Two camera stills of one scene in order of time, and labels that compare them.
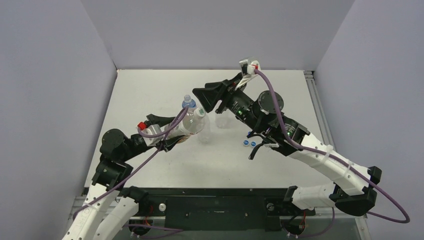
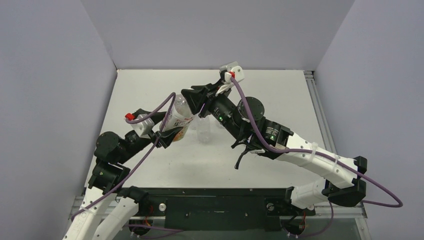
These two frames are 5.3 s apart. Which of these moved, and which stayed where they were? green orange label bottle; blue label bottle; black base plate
Moved: blue label bottle; green orange label bottle
Stayed: black base plate
